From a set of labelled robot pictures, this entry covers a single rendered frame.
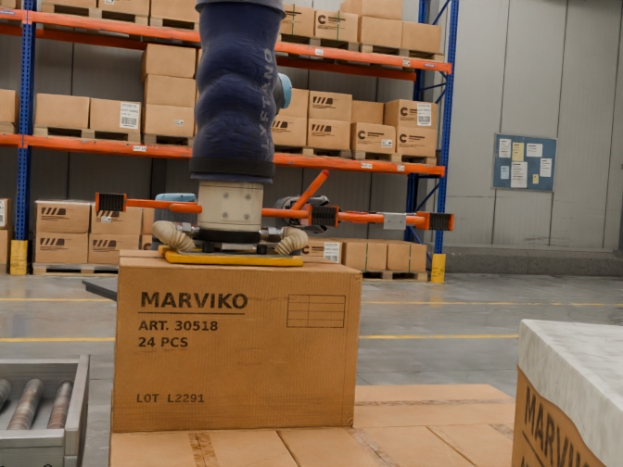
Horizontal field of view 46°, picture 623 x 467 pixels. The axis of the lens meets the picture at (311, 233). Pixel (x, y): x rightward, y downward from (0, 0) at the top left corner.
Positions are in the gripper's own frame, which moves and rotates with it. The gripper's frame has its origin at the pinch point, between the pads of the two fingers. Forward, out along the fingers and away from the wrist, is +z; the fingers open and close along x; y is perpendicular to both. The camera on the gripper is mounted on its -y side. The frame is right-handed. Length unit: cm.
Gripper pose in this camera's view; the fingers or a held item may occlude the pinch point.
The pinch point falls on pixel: (327, 215)
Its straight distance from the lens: 203.8
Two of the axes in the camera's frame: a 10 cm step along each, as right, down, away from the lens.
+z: 2.9, 0.7, -9.5
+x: 0.6, -10.0, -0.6
